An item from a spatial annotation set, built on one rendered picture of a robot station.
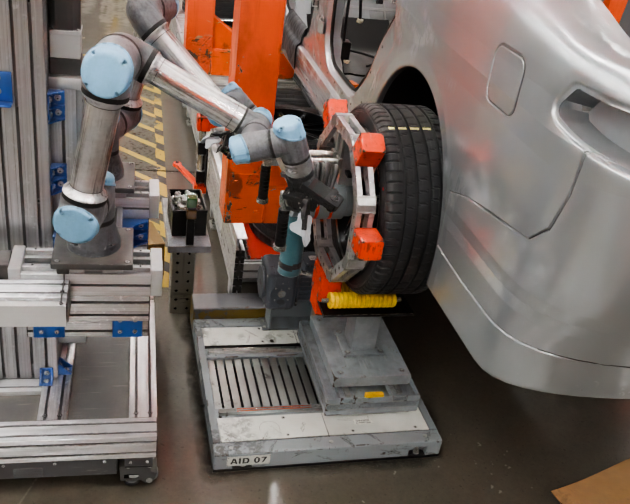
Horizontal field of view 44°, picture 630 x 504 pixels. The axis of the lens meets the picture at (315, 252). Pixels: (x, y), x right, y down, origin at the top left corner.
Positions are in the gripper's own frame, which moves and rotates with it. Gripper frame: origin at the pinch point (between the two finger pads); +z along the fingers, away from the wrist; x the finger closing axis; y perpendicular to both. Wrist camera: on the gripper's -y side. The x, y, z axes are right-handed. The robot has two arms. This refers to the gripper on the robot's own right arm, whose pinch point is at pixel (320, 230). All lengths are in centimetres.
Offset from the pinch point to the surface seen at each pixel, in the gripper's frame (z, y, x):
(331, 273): 45, 19, -25
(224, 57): 76, 193, -199
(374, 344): 89, 13, -32
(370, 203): 13.4, 0.7, -28.5
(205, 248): 56, 82, -31
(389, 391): 97, 2, -19
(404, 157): 5.3, -5.3, -43.1
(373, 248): 21.9, -3.9, -18.2
